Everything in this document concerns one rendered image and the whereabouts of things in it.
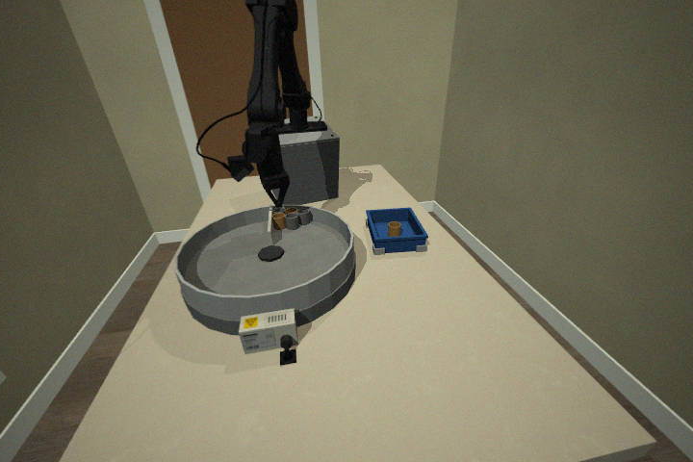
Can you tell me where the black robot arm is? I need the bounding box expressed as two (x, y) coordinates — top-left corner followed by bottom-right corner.
(227, 0), (327, 182)

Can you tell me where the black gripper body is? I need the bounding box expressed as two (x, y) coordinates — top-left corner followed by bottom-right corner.
(260, 151), (290, 187)

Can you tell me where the blue open-top crate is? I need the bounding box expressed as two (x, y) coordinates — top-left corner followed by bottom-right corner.
(366, 207), (428, 253)

